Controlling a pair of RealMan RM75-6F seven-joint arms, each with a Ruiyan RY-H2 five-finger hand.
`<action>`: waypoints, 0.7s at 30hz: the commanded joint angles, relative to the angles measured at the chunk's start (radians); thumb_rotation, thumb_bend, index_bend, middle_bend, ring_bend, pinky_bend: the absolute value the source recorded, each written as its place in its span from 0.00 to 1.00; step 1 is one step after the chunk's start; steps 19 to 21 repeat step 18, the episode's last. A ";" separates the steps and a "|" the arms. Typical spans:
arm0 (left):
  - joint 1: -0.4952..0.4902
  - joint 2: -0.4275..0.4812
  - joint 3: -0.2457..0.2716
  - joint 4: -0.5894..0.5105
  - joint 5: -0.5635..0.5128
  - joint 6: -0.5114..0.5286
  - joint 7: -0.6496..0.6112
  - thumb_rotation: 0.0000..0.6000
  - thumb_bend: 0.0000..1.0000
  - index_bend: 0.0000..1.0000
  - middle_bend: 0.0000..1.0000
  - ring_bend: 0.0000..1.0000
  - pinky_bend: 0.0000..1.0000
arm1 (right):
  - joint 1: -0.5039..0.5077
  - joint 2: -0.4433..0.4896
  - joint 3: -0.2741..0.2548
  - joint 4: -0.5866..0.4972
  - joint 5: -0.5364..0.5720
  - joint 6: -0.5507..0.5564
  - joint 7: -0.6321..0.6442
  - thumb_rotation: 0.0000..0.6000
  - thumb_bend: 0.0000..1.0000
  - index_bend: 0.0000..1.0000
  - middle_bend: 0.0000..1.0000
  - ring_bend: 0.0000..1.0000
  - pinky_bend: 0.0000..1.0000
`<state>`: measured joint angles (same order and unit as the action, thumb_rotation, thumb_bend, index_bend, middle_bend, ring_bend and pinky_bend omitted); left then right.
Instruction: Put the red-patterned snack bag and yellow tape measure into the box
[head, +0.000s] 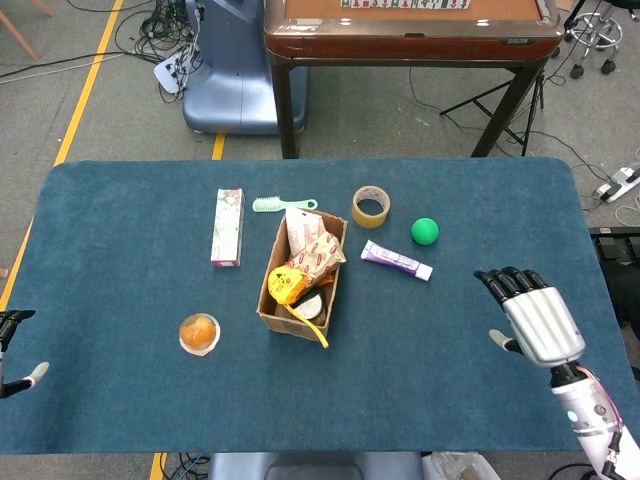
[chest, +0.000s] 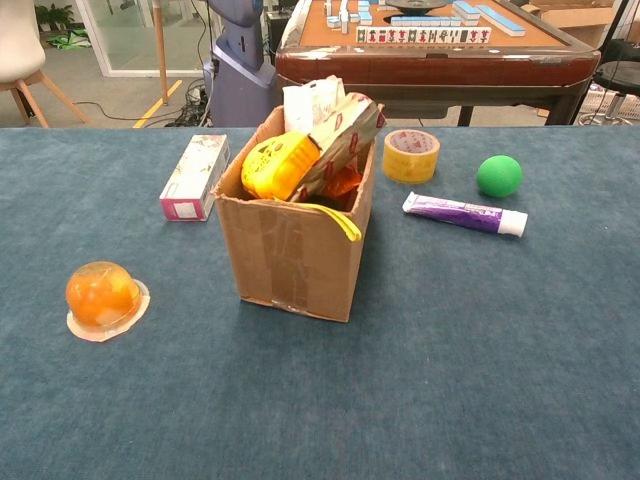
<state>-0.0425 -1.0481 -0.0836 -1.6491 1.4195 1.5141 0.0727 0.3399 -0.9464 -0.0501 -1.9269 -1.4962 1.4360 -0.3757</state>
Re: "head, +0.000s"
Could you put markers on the red patterned snack packet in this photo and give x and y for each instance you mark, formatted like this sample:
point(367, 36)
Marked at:
point(320, 255)

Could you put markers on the yellow packing tape roll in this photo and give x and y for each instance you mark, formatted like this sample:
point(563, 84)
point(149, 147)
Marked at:
point(370, 217)

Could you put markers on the white chair wooden legs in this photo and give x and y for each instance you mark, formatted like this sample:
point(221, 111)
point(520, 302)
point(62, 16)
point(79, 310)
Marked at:
point(20, 35)

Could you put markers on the green ball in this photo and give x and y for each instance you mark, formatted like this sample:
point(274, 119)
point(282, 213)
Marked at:
point(425, 231)

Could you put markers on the yellow tape measure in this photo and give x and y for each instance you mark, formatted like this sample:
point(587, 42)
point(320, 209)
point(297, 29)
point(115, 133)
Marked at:
point(285, 285)

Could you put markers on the chrome stool with casters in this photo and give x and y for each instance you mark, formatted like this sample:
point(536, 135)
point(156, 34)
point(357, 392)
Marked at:
point(597, 30)

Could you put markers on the dark round jar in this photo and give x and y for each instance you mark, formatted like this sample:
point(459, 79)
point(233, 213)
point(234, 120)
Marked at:
point(314, 306)

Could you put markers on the white red-print paper bag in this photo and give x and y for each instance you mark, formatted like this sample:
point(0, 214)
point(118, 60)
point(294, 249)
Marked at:
point(302, 227)

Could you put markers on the clear plastic bag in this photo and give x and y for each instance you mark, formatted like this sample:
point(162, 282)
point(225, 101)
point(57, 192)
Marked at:
point(455, 467)

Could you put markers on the face-up mahjong tile row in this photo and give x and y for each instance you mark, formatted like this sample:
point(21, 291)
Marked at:
point(405, 4)

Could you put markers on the mint green brush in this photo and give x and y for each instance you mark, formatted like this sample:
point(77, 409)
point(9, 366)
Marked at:
point(267, 204)

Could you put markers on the purple white tube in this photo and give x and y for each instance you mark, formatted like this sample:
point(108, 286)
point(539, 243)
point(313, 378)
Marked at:
point(390, 257)

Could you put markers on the blue felt table mat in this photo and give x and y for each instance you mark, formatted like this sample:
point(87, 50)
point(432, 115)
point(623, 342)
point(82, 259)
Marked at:
point(125, 250)

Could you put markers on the black case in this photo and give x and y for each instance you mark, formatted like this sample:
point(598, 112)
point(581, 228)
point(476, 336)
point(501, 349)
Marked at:
point(620, 280)

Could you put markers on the open cardboard box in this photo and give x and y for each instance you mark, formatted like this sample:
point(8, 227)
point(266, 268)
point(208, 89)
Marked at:
point(292, 327)

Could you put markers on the tall white pink box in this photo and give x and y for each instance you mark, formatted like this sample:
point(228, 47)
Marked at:
point(227, 230)

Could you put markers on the brown mahjong table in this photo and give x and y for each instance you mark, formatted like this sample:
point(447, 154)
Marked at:
point(400, 47)

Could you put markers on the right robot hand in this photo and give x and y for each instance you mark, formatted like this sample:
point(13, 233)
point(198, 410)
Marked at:
point(545, 330)

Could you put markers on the white power strip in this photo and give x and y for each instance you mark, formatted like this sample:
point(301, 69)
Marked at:
point(617, 182)

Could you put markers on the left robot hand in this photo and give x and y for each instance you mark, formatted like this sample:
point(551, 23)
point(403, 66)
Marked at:
point(15, 382)

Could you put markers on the grey black robot torso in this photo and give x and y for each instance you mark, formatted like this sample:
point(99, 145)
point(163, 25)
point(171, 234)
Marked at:
point(310, 467)

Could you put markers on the black folding stand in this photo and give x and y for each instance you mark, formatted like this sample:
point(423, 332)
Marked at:
point(527, 125)

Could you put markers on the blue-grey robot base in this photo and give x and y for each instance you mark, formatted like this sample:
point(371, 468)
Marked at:
point(235, 90)

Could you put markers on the white socket board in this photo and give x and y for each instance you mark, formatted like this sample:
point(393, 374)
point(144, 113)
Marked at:
point(170, 75)

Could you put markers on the orange fruit jelly cup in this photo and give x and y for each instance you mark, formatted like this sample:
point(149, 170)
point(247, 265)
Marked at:
point(199, 334)

